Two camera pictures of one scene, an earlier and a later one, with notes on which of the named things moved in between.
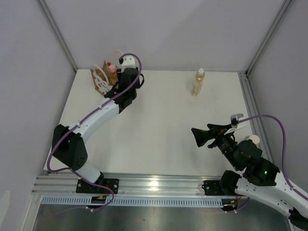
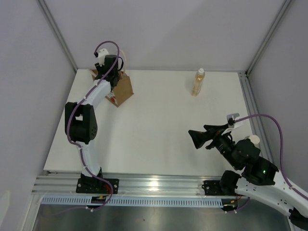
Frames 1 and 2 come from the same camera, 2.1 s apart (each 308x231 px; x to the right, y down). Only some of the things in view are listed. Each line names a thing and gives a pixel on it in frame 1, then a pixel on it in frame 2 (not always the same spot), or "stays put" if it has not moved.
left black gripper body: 134,93 to 99,69
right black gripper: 201,136 stays put
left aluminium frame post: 58,34 stays put
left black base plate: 83,186 stays put
